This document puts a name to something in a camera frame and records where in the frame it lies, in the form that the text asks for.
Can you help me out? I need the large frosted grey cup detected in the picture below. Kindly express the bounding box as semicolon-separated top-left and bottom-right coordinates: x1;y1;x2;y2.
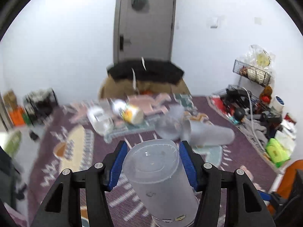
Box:
180;120;235;147

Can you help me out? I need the black shoe rack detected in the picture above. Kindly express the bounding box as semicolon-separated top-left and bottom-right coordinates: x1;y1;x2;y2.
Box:
23;88;59;126

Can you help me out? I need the brown cardboard box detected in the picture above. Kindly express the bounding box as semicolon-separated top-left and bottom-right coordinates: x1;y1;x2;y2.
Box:
3;90;18;110

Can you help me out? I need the green wet wipes pack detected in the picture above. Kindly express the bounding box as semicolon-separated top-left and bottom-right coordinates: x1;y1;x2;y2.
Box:
266;138;290;168

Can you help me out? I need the frosted plastic cup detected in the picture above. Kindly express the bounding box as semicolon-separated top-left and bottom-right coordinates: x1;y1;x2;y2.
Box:
122;139;199;226

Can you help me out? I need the orange shopping bag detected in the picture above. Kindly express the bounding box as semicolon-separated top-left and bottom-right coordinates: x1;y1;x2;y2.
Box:
9;107;25;126

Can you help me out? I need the grey entrance door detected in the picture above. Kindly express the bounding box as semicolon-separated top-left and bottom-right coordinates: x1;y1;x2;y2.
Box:
113;0;176;64

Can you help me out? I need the black wire wall basket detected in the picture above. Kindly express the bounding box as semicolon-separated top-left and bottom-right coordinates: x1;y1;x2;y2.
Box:
233;59;271;87

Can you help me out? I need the patterned purple woven blanket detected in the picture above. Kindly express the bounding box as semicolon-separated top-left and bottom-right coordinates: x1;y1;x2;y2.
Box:
28;94;276;226

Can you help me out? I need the grey cap on door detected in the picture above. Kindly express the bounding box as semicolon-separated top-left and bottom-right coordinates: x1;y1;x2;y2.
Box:
131;0;148;11

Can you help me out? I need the black haired doll figure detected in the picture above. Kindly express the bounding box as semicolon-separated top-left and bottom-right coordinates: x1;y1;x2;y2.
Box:
231;108;245;125

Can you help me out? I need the green slipper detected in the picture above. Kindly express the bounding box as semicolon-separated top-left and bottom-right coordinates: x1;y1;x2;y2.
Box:
3;130;22;158

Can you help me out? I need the white cable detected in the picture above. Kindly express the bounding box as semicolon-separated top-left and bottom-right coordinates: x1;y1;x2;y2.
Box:
241;86;267;152

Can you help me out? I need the white yellow paper cup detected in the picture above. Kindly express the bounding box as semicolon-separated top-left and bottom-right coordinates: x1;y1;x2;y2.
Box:
121;105;144;125

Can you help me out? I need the black jacket on chair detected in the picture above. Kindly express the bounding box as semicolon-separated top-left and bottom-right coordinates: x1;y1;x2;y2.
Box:
107;58;184;85

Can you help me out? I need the black shoe on floor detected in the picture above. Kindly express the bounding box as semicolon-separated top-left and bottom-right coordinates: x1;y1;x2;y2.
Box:
29;130;40;142

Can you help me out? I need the frosted cup behind large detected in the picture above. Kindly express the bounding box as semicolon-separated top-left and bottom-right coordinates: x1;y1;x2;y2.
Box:
155;105;185;140

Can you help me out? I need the brown plush toy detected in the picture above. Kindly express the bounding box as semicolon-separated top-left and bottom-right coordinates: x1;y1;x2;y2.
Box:
259;86;273;104

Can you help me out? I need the clear plastic bag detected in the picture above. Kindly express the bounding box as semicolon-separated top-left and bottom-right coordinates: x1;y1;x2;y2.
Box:
244;45;276;68

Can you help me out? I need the white tape roll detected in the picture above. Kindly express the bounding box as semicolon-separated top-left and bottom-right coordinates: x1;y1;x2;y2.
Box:
271;95;284;113

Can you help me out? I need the white light switch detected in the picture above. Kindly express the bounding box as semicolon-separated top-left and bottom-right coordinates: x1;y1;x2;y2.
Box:
210;17;219;29

